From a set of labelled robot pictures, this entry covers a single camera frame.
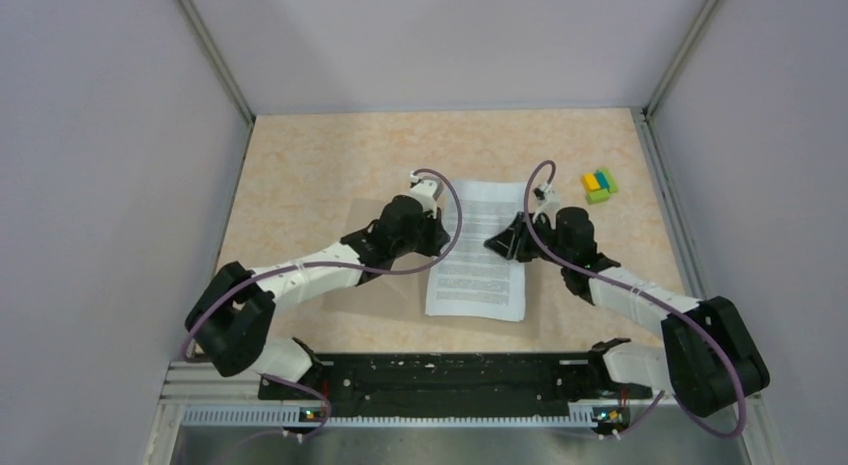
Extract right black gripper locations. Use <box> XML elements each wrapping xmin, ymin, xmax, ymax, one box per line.
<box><xmin>485</xmin><ymin>211</ymin><xmax>572</xmax><ymax>267</ymax></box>

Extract white printed paper stack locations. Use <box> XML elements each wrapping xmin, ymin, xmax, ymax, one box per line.
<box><xmin>425</xmin><ymin>180</ymin><xmax>526</xmax><ymax>322</ymax></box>

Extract brown paper folder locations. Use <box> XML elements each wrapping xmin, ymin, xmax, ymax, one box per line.
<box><xmin>321</xmin><ymin>196</ymin><xmax>543</xmax><ymax>341</ymax></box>

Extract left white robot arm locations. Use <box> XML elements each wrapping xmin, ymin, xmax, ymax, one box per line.
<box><xmin>185</xmin><ymin>195</ymin><xmax>450</xmax><ymax>399</ymax></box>

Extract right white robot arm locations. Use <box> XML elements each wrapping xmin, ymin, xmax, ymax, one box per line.
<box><xmin>484</xmin><ymin>207</ymin><xmax>771</xmax><ymax>418</ymax></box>

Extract yellow block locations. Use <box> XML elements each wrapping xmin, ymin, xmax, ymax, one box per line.
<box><xmin>581</xmin><ymin>173</ymin><xmax>604</xmax><ymax>193</ymax></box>

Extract green block short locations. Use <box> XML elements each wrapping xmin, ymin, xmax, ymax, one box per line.
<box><xmin>585</xmin><ymin>189</ymin><xmax>612</xmax><ymax>205</ymax></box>

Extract teal block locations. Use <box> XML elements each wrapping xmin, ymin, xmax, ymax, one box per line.
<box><xmin>594</xmin><ymin>170</ymin><xmax>612</xmax><ymax>191</ymax></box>

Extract green block long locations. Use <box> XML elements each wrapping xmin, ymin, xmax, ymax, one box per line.
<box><xmin>596</xmin><ymin>167</ymin><xmax>619</xmax><ymax>194</ymax></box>

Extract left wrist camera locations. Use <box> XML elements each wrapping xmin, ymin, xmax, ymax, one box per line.
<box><xmin>406</xmin><ymin>174</ymin><xmax>445</xmax><ymax>211</ymax></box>

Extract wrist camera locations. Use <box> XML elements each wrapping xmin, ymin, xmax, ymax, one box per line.
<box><xmin>406</xmin><ymin>174</ymin><xmax>445</xmax><ymax>211</ymax></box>
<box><xmin>532</xmin><ymin>183</ymin><xmax>562</xmax><ymax>221</ymax></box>

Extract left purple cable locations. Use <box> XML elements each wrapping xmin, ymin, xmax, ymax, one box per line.
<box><xmin>180</xmin><ymin>168</ymin><xmax>464</xmax><ymax>443</ymax></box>

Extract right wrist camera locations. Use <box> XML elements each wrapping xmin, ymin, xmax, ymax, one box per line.
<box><xmin>532</xmin><ymin>183</ymin><xmax>562</xmax><ymax>221</ymax></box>

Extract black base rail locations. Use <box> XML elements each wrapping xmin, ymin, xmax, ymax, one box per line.
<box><xmin>258</xmin><ymin>352</ymin><xmax>654</xmax><ymax>422</ymax></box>

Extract white slotted cable duct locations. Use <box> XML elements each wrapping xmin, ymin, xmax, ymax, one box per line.
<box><xmin>181</xmin><ymin>405</ymin><xmax>597</xmax><ymax>428</ymax></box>

